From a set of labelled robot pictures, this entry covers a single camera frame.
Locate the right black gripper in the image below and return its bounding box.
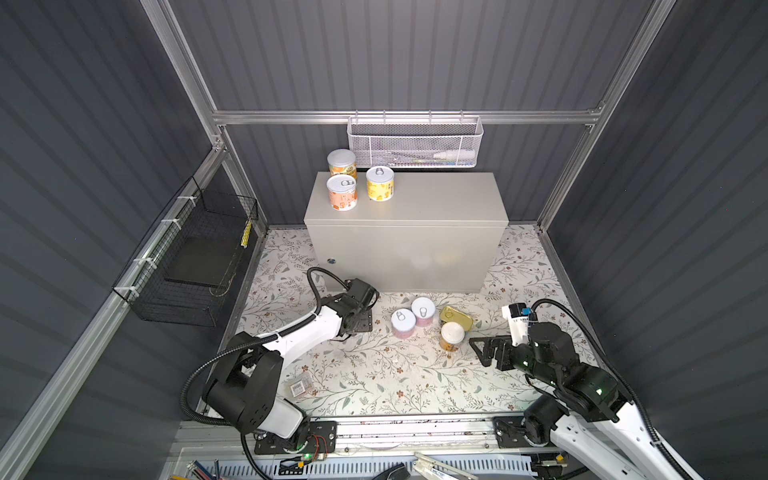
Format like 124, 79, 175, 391
467, 331, 556, 388

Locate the orange can plain lid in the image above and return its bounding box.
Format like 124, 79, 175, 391
439, 322, 466, 352

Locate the pink label can front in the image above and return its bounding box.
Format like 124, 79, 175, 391
391, 308, 416, 339

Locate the pink label can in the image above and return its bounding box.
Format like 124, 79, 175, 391
411, 297, 437, 327
391, 308, 416, 339

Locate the orange peach label can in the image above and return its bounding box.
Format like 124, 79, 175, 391
326, 174, 358, 211

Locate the yellow label can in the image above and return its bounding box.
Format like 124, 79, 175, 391
366, 166, 395, 202

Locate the green orange label can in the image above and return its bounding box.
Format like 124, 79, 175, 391
327, 149, 357, 178

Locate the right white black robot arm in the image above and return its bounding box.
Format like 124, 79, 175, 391
469, 322, 699, 479

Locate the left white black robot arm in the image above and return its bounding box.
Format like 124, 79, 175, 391
202, 278, 379, 451

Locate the gold flat sardine tin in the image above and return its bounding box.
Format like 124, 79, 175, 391
439, 305, 474, 332

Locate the pink label can back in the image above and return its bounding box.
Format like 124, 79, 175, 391
411, 297, 437, 327

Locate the small clear plastic box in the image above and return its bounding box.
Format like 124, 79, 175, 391
285, 372, 313, 401

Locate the grey metal cabinet box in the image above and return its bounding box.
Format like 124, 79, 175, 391
304, 172, 509, 293

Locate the yellow tag on basket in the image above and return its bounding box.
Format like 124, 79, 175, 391
240, 220, 252, 249

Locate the white tube in basket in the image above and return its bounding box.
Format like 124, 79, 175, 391
432, 149, 476, 163

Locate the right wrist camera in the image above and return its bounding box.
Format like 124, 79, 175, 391
502, 303, 538, 346

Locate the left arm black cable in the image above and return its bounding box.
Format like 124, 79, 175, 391
178, 266, 380, 428

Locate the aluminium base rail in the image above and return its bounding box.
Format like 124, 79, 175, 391
169, 412, 556, 461

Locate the white wire mesh basket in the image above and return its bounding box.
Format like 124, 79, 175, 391
347, 114, 484, 169

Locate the black wire wall basket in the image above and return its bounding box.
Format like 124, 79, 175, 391
113, 178, 259, 327

